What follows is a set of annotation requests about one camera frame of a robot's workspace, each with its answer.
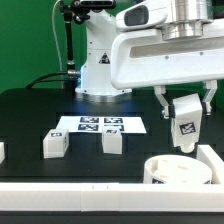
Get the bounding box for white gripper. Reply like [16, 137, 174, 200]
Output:
[110, 21, 224, 119]

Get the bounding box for white round stool seat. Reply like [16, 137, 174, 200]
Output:
[143, 155, 212, 184]

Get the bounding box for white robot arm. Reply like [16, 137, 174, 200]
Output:
[88, 0, 224, 117]

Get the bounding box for white right fence bar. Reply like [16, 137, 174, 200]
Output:
[196, 145, 224, 185]

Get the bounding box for white fence bar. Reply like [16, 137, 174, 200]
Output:
[196, 145, 224, 185]
[0, 183, 224, 212]

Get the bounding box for white sheet with markers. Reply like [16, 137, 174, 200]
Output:
[56, 116, 146, 134]

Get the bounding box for white front fence bar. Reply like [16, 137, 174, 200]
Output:
[0, 183, 224, 212]

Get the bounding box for white left fence block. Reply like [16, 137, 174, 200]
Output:
[0, 142, 5, 164]

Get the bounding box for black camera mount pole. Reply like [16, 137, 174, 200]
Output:
[60, 0, 116, 93]

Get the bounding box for grey cable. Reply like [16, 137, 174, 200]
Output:
[51, 0, 65, 72]

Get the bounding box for black cables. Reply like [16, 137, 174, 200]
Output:
[25, 71, 73, 90]

